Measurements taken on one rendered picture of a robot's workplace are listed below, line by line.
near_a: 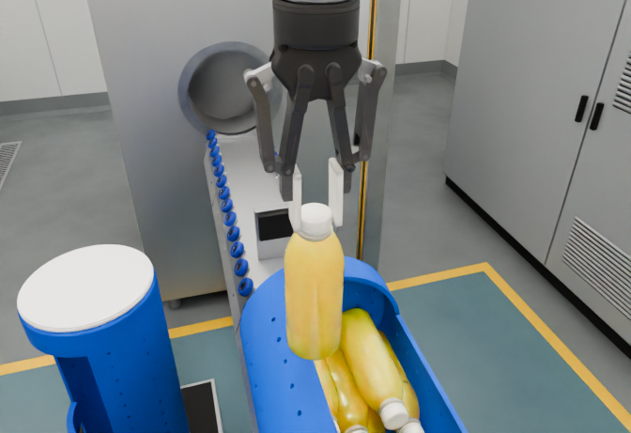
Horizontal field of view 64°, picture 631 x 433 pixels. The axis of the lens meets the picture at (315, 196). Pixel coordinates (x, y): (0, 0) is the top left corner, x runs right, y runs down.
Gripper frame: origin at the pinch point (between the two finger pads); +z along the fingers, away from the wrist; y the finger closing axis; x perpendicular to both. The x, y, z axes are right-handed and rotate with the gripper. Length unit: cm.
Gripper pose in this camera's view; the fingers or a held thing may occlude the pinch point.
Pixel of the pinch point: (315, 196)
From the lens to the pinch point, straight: 53.3
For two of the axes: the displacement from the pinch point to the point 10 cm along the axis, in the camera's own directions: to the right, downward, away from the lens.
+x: 2.5, 5.1, -8.2
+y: -9.7, 1.3, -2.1
